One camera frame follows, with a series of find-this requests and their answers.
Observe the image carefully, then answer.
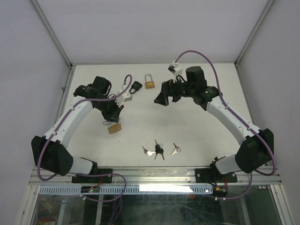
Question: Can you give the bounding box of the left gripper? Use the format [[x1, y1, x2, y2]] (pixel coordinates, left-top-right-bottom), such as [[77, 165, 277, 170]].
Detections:
[[96, 96, 124, 123]]

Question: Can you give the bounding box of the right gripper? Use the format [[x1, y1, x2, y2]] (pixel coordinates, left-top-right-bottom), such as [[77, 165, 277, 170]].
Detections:
[[154, 75, 195, 106]]

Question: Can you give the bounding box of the medium brass padlock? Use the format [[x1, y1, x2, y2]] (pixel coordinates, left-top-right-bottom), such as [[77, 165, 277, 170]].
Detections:
[[108, 122, 122, 135]]

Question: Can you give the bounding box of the silver key set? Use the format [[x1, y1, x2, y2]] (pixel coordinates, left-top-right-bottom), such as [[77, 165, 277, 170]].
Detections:
[[171, 143, 181, 156], [142, 146, 156, 156]]

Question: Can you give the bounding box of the small brass padlock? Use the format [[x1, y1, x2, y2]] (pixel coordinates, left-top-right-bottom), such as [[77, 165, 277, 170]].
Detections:
[[103, 121, 112, 126]]

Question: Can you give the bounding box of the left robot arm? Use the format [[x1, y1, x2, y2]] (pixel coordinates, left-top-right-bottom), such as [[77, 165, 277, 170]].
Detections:
[[31, 76, 128, 182]]

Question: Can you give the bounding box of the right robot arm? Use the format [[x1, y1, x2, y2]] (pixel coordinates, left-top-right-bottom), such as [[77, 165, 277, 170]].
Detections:
[[154, 62, 274, 182]]

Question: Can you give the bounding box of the black headed key set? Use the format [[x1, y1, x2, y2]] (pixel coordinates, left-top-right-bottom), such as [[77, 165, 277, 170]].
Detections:
[[154, 139, 165, 160]]

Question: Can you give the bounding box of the tall brass padlock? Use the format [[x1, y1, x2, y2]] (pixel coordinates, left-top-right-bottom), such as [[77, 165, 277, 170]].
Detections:
[[144, 74, 155, 89]]

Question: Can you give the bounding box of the black padlock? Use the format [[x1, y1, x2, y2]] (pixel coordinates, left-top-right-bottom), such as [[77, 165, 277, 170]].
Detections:
[[129, 81, 143, 94]]

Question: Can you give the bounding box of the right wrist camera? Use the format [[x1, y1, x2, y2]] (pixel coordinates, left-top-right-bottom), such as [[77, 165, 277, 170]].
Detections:
[[168, 61, 183, 82]]

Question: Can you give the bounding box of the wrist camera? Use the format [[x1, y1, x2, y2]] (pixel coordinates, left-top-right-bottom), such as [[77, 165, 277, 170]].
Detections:
[[115, 90, 133, 106], [168, 61, 183, 82]]

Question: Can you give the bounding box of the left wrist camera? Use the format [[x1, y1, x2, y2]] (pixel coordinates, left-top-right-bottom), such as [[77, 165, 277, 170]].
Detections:
[[115, 90, 133, 106]]

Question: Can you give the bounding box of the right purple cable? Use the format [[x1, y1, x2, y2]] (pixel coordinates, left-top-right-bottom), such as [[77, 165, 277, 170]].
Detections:
[[174, 50, 277, 201]]

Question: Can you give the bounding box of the aluminium mounting rail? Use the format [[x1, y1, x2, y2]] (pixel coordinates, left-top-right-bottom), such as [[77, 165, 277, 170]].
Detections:
[[29, 166, 282, 186]]

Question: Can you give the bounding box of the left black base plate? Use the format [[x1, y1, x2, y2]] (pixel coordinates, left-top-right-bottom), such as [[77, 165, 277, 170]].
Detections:
[[71, 168, 113, 184]]

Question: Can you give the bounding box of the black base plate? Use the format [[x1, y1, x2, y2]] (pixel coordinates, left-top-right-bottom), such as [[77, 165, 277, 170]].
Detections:
[[71, 168, 113, 184], [195, 168, 238, 186]]

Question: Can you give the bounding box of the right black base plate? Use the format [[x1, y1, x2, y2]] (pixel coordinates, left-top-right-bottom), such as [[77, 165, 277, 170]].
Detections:
[[195, 168, 238, 186]]

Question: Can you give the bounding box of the white slotted cable duct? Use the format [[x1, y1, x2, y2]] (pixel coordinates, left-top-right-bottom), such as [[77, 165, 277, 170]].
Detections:
[[39, 184, 213, 195]]

